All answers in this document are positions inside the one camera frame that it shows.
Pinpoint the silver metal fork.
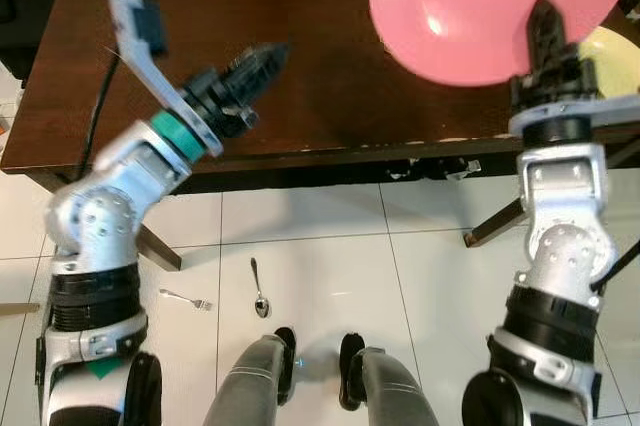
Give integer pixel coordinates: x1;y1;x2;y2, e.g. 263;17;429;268
159;288;214;312

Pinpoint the grey robot leg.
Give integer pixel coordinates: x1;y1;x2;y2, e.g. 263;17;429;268
202;326;299;426
337;332;443;426

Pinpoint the silver metal spoon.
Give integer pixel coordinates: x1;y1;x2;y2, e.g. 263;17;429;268
248;257;272;320

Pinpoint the black chair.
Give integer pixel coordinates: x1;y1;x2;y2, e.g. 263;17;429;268
0;0;68;82

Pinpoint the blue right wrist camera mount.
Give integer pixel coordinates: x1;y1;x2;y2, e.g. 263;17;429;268
507;93;640;140

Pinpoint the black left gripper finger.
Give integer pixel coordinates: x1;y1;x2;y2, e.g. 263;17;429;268
238;51;291;105
235;42;293;82

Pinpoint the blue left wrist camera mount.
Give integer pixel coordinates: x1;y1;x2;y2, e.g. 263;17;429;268
107;0;225;152

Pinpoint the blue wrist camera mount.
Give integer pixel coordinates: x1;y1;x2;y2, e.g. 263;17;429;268
107;0;225;152
507;93;640;140

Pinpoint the grey right robot leg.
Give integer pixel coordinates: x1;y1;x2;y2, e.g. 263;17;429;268
337;332;443;426

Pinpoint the pink plate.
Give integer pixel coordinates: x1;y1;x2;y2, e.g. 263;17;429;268
369;0;640;88

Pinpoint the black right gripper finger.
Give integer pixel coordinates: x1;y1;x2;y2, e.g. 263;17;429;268
526;0;573;79

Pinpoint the dark wooden table leg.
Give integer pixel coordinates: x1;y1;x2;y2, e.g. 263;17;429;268
463;196;528;249
133;224;184;273

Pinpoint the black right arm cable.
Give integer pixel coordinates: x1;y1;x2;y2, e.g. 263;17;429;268
592;241;640;297

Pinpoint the pale yellow plate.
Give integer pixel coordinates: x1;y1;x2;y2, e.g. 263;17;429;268
578;26;640;100

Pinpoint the grey left robot leg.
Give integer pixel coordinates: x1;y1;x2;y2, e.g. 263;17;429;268
202;326;299;426

